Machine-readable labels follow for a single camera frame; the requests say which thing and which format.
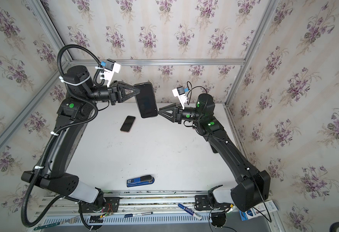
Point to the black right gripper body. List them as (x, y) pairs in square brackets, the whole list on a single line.
[(181, 115)]

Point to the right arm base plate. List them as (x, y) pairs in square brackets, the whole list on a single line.
[(202, 203)]

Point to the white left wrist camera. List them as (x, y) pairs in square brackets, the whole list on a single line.
[(108, 69)]

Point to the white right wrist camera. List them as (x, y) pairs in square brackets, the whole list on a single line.
[(180, 93)]

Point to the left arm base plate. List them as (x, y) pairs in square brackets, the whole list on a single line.
[(110, 205)]

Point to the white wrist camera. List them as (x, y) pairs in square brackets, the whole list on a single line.
[(108, 69), (180, 93)]

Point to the aluminium rail base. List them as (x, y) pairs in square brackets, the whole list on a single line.
[(158, 202)]

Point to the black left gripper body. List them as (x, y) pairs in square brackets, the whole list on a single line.
[(112, 90)]

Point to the pink-edged phone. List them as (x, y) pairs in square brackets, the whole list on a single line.
[(128, 123)]

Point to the black thin pen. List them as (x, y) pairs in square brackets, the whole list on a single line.
[(138, 214)]

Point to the black phone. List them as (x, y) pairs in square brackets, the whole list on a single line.
[(146, 101)]

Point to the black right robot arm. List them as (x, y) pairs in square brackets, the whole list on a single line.
[(252, 186)]

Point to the blue white cardboard box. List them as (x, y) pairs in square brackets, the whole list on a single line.
[(261, 210)]

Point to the blue black stapler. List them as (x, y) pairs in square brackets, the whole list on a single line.
[(140, 181)]

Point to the blue marker pen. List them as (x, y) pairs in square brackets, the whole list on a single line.
[(189, 211)]

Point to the black round connector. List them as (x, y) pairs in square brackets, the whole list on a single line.
[(218, 219)]

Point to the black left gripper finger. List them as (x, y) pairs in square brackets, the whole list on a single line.
[(128, 94), (125, 86)]

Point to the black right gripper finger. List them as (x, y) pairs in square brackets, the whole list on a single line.
[(169, 109), (169, 115)]

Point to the green metal ruler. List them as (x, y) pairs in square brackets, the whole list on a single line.
[(46, 226)]

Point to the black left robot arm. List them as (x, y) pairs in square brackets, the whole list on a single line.
[(74, 113)]

